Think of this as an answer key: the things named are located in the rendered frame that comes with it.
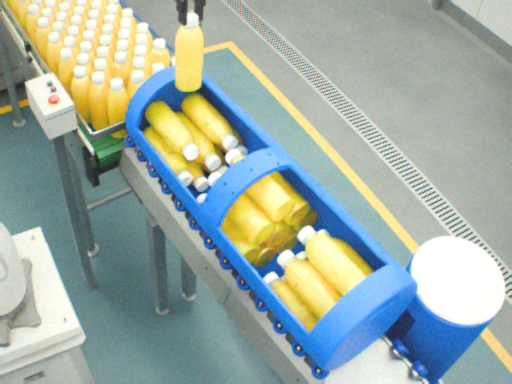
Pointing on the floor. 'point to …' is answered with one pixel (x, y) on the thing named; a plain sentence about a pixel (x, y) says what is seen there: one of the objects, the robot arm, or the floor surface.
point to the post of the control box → (72, 208)
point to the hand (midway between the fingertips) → (191, 9)
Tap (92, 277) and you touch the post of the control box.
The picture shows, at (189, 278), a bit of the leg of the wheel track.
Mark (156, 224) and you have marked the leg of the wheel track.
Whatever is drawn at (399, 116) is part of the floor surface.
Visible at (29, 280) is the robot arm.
